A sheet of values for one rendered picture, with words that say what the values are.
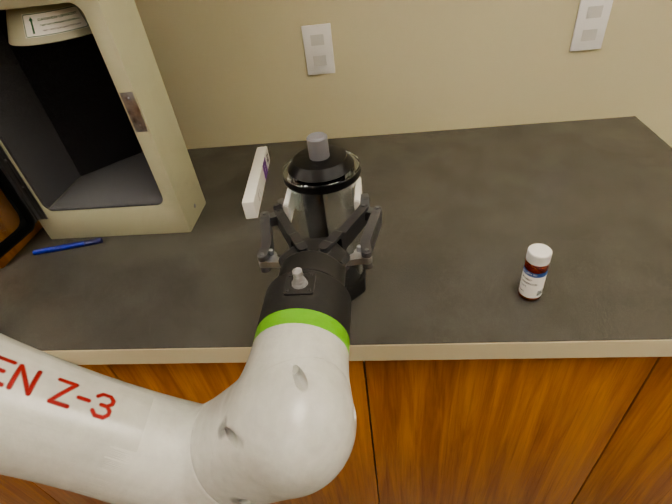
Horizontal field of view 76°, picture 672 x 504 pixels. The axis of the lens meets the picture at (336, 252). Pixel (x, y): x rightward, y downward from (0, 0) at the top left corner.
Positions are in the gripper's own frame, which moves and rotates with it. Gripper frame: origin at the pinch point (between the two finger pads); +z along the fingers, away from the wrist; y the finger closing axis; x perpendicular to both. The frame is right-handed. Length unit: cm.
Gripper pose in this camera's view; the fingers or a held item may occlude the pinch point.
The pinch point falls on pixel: (324, 195)
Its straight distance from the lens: 62.9
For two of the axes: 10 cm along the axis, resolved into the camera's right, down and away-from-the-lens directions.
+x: 1.0, 7.7, 6.4
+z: 0.6, -6.4, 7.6
